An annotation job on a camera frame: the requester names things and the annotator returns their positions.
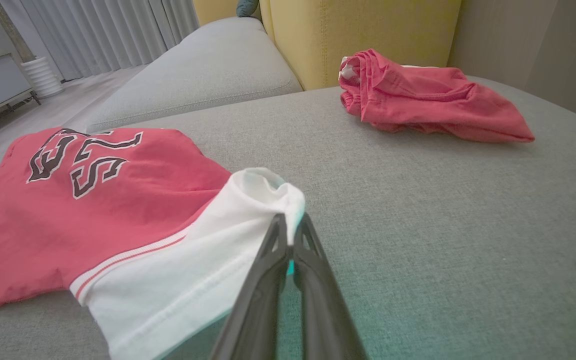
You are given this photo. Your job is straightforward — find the large grey sofa seat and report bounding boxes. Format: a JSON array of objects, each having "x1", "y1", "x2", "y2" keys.
[{"x1": 0, "y1": 75, "x2": 576, "y2": 360}]

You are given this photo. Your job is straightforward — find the yellow sofa cushion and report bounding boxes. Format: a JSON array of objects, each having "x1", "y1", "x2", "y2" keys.
[{"x1": 193, "y1": 0, "x2": 464, "y2": 91}]

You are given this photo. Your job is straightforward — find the teal pillow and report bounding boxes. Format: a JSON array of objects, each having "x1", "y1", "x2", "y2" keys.
[{"x1": 236, "y1": 0, "x2": 260, "y2": 18}]

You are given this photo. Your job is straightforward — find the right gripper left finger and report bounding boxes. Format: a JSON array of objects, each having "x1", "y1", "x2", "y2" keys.
[{"x1": 210, "y1": 214, "x2": 289, "y2": 360}]

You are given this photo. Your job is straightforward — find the red and white jersey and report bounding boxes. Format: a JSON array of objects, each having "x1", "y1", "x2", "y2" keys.
[{"x1": 0, "y1": 127, "x2": 306, "y2": 360}]

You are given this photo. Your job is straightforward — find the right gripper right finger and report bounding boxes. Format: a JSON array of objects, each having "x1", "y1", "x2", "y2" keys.
[{"x1": 293, "y1": 214, "x2": 369, "y2": 360}]

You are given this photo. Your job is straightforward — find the white ribbed cylinder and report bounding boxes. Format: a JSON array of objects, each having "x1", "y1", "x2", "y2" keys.
[{"x1": 20, "y1": 56, "x2": 65, "y2": 99}]

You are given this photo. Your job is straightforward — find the grey pleated curtain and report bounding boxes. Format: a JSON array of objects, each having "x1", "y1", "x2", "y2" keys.
[{"x1": 0, "y1": 0, "x2": 201, "y2": 83}]

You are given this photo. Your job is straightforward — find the small grey sofa cushion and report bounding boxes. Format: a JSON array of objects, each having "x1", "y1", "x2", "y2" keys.
[{"x1": 85, "y1": 17, "x2": 303, "y2": 133}]

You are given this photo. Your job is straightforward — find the red basketball shorts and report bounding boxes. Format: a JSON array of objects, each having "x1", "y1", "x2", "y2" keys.
[{"x1": 338, "y1": 48, "x2": 535, "y2": 144}]

